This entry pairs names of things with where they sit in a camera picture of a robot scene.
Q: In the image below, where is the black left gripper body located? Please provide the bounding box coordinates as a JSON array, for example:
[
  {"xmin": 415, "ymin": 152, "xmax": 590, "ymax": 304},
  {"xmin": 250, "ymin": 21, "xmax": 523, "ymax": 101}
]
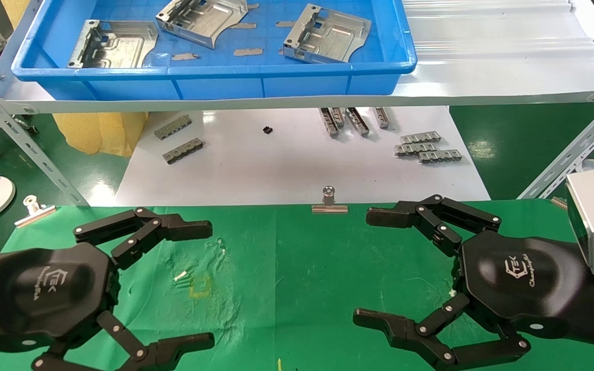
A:
[{"xmin": 0, "ymin": 241, "xmax": 121, "ymax": 356}]

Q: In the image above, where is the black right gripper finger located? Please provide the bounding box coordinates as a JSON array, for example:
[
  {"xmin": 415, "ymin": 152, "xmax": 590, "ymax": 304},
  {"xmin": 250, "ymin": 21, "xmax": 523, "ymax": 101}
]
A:
[
  {"xmin": 353, "ymin": 293, "xmax": 531, "ymax": 370},
  {"xmin": 366, "ymin": 195, "xmax": 502, "ymax": 257}
]

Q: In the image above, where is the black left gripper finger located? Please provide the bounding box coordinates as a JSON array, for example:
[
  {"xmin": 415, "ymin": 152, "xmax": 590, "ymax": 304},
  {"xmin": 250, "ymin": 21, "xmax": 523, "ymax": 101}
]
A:
[
  {"xmin": 74, "ymin": 207, "xmax": 213, "ymax": 269},
  {"xmin": 31, "ymin": 311, "xmax": 215, "ymax": 371}
]

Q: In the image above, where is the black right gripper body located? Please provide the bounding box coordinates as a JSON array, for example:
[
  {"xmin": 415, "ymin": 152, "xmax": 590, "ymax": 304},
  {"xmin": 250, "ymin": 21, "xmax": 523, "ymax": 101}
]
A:
[{"xmin": 454, "ymin": 230, "xmax": 586, "ymax": 338}]

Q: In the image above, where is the stamped sheet metal bracket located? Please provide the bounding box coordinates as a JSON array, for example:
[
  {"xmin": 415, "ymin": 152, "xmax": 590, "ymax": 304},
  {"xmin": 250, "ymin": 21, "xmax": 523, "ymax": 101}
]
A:
[
  {"xmin": 282, "ymin": 3, "xmax": 372, "ymax": 63},
  {"xmin": 67, "ymin": 20, "xmax": 159, "ymax": 69},
  {"xmin": 155, "ymin": 0, "xmax": 249, "ymax": 50}
]

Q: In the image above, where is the green cloth mat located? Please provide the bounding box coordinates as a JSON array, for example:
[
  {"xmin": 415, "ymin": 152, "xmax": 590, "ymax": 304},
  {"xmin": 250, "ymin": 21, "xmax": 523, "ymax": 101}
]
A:
[{"xmin": 0, "ymin": 198, "xmax": 594, "ymax": 371}]

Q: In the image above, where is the yellow mesh bag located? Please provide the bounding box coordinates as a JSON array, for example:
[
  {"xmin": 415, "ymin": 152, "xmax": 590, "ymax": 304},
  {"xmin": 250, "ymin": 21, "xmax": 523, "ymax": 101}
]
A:
[{"xmin": 52, "ymin": 111, "xmax": 148, "ymax": 157}]

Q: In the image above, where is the perforated white angle brace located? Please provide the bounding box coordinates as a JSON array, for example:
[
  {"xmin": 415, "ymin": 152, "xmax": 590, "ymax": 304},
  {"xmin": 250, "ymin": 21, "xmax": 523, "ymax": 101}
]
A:
[
  {"xmin": 0, "ymin": 70, "xmax": 90, "ymax": 207},
  {"xmin": 517, "ymin": 89, "xmax": 594, "ymax": 200}
]

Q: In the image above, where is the blue plastic tray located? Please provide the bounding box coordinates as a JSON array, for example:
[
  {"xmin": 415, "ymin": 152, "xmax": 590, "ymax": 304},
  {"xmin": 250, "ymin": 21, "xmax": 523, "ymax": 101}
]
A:
[{"xmin": 11, "ymin": 0, "xmax": 418, "ymax": 101}]

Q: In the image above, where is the white metal shelf board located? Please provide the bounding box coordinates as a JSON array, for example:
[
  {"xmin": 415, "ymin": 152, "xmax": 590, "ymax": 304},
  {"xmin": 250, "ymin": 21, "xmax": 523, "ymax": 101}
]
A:
[{"xmin": 0, "ymin": 0, "xmax": 594, "ymax": 114}]

